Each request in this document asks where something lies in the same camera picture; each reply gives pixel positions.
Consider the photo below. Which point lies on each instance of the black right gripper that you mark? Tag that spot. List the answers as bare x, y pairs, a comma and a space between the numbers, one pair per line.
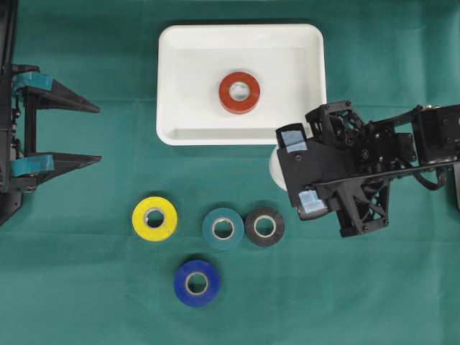
378, 154

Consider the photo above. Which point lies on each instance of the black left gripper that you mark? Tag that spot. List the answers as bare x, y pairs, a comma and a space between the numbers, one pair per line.
37, 91

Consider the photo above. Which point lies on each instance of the white tape roll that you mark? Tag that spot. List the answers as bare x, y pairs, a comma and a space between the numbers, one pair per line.
276, 171

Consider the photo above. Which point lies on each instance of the red tape roll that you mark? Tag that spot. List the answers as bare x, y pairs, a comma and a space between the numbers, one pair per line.
239, 92

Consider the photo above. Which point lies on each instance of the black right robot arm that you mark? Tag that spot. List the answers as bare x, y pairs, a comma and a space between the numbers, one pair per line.
436, 139

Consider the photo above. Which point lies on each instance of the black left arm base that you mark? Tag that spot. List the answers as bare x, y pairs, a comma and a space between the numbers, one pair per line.
8, 12

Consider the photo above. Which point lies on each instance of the black tape roll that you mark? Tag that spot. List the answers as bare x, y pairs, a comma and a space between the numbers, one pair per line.
275, 218

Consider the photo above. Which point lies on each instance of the yellow tape roll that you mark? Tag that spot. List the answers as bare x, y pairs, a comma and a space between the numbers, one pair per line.
154, 233

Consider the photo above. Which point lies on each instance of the green tape roll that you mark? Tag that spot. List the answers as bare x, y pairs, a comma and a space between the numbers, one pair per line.
222, 216

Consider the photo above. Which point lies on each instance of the blue tape roll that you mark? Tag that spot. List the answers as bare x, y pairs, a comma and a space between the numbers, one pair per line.
183, 275

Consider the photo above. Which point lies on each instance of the white plastic tray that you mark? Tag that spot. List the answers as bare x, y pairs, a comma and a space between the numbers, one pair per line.
286, 59

